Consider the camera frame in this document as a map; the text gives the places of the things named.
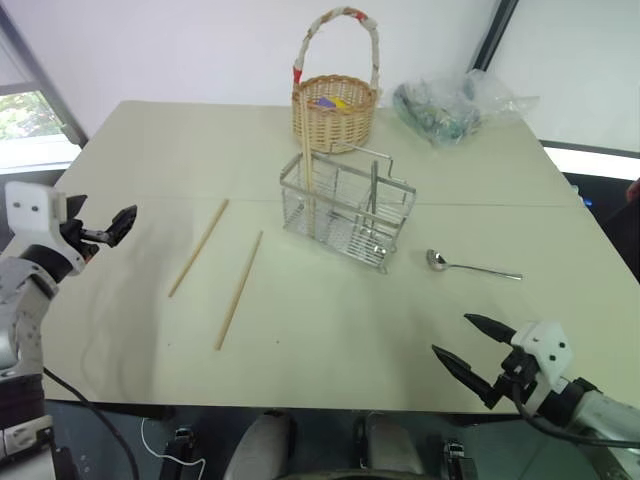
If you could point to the purple item in basket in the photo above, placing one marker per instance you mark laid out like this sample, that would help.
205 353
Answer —
326 103

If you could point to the clear plastic bag with contents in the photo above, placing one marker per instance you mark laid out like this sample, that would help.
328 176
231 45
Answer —
440 112

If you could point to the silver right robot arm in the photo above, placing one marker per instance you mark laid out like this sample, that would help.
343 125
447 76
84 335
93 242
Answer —
607 415

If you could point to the yellow item in basket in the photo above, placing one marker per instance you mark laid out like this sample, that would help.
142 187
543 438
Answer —
342 104

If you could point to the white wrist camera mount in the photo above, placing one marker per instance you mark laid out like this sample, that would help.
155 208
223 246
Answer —
545 345
30 207

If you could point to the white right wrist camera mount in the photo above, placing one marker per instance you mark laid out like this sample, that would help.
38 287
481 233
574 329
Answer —
545 345

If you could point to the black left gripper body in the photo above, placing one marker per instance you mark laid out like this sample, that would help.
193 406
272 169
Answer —
85 239

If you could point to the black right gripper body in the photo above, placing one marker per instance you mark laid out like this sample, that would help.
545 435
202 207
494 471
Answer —
520 375

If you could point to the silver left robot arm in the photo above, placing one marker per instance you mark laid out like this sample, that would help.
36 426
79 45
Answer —
22 320

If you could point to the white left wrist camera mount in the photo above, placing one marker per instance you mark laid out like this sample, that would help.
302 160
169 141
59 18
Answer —
30 207

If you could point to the wooden chopstick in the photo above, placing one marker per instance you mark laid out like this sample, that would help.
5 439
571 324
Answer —
200 246
311 200
240 289

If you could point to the metal spoon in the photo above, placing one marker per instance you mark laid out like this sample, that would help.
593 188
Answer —
440 261

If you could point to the black equipment beside table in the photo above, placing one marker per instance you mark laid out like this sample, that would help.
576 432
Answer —
610 225

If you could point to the grey rounded shape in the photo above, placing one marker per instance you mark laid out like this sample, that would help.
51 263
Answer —
400 440
257 445

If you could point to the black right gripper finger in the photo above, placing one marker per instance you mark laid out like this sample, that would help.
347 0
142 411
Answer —
465 374
492 330

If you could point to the black window frame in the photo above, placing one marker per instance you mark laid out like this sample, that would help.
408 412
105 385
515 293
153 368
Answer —
492 35

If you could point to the grey window frame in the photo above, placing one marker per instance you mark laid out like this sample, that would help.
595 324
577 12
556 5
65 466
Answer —
45 85

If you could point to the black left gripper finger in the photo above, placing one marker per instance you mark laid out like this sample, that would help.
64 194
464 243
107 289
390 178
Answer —
74 205
122 222

